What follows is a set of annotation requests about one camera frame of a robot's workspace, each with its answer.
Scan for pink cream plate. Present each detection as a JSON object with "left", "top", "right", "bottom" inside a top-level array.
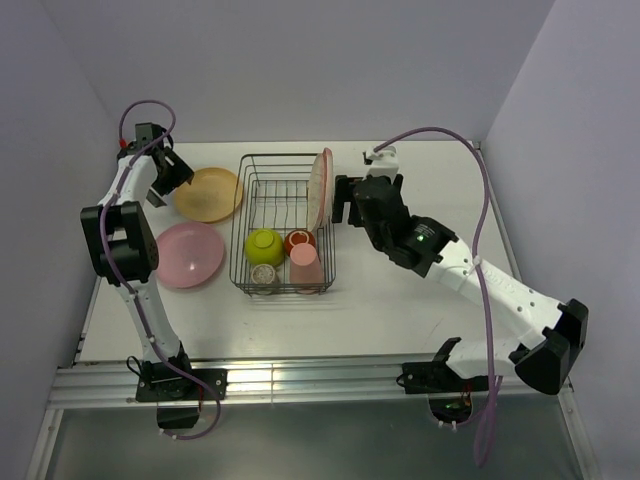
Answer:
[
  {"left": 321, "top": 148, "right": 335, "bottom": 226},
  {"left": 306, "top": 148, "right": 331, "bottom": 232}
]

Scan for orange plastic plate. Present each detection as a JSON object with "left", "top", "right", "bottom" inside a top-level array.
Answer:
[{"left": 173, "top": 167, "right": 244, "bottom": 223}]

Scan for orange black mug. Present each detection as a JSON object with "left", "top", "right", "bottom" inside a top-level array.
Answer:
[{"left": 284, "top": 229, "right": 316, "bottom": 256}]

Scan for salmon pink cup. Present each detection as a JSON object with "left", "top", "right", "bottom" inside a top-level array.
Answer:
[{"left": 290, "top": 243, "right": 324, "bottom": 294}]

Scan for lime green bowl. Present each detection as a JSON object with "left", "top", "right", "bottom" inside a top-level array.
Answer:
[{"left": 244, "top": 228, "right": 285, "bottom": 267}]

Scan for speckled ceramic small cup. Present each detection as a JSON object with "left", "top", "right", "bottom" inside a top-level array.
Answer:
[{"left": 250, "top": 264, "right": 279, "bottom": 295}]

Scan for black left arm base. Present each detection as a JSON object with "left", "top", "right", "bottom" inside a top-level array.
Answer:
[{"left": 135, "top": 363, "right": 227, "bottom": 433}]

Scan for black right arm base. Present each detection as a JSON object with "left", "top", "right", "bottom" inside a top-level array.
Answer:
[{"left": 396, "top": 361, "right": 489, "bottom": 395}]

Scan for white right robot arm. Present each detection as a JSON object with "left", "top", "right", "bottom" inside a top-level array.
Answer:
[{"left": 332, "top": 175, "right": 589, "bottom": 395}]

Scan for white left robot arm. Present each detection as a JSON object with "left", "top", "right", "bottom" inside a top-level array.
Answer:
[{"left": 80, "top": 122, "right": 195, "bottom": 399}]

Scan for pink plastic plate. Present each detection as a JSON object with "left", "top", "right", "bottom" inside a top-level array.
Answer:
[{"left": 156, "top": 222, "right": 226, "bottom": 289}]

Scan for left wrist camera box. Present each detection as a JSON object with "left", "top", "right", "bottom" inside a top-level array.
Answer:
[{"left": 120, "top": 122, "right": 167, "bottom": 155}]

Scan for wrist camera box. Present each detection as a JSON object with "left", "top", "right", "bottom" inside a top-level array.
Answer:
[
  {"left": 363, "top": 145, "right": 399, "bottom": 182},
  {"left": 120, "top": 122, "right": 167, "bottom": 155}
]

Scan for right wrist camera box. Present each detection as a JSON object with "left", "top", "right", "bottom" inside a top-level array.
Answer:
[{"left": 363, "top": 145, "right": 399, "bottom": 182}]

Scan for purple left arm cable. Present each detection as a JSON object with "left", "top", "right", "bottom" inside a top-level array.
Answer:
[{"left": 99, "top": 100, "right": 224, "bottom": 442}]

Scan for black wire dish rack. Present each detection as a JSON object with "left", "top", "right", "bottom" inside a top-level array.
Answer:
[{"left": 229, "top": 153, "right": 336, "bottom": 296}]

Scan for aluminium frame rail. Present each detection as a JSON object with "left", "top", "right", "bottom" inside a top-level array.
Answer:
[{"left": 49, "top": 352, "right": 574, "bottom": 409}]

